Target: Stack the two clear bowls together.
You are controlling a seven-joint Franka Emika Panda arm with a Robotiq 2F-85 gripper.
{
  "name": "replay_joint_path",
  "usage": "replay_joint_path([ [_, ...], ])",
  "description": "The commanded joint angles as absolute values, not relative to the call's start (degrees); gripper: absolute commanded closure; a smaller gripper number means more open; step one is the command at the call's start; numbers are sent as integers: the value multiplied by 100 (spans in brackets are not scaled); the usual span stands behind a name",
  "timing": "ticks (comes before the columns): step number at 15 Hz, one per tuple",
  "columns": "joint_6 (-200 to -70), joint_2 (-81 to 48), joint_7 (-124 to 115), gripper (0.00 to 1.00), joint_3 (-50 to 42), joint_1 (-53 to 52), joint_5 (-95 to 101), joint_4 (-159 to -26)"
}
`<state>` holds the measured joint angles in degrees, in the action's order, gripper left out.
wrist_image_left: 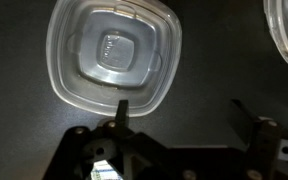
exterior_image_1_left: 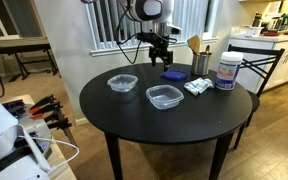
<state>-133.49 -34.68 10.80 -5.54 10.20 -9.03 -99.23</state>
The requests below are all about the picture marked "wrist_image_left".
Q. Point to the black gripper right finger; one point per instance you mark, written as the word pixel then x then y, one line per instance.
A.
pixel 264 140

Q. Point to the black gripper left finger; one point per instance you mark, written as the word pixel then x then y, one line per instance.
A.
pixel 122 113

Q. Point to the round black table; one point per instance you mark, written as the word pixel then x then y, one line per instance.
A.
pixel 17 106

